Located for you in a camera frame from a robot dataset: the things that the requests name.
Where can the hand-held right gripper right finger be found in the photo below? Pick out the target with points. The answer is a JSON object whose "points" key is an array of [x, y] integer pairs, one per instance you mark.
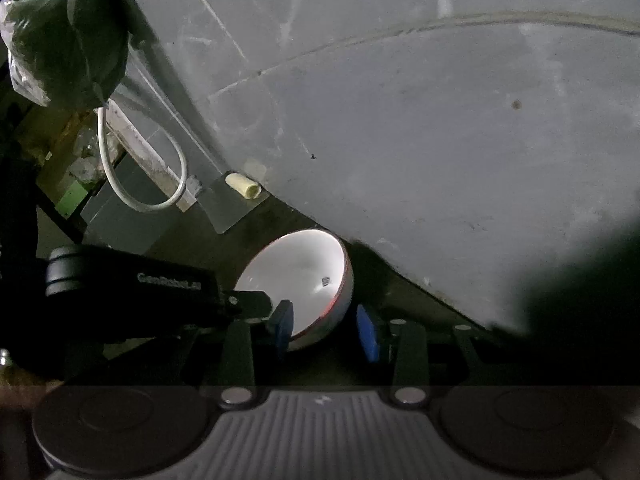
{"points": [[367, 332]]}

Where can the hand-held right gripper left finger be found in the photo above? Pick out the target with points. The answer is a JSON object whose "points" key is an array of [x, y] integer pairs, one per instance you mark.
{"points": [[283, 322]]}

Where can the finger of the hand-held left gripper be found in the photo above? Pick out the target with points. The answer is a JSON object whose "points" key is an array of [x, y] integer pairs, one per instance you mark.
{"points": [[250, 305]]}

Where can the white ceramic bowl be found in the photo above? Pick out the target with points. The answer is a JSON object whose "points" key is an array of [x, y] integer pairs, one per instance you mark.
{"points": [[300, 270]]}

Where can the dark grey board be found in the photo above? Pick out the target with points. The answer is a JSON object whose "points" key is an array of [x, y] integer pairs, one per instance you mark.
{"points": [[130, 210]]}

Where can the grey flat sheet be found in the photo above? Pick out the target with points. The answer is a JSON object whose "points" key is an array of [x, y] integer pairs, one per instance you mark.
{"points": [[227, 210]]}

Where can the small green box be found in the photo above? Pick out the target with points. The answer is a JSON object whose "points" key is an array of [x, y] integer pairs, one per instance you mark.
{"points": [[71, 200]]}

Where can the small cream tube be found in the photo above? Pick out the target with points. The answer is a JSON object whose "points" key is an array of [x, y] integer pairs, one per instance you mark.
{"points": [[242, 185]]}

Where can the clear bag of greens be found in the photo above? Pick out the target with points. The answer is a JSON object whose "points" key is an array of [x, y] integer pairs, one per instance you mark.
{"points": [[60, 35]]}

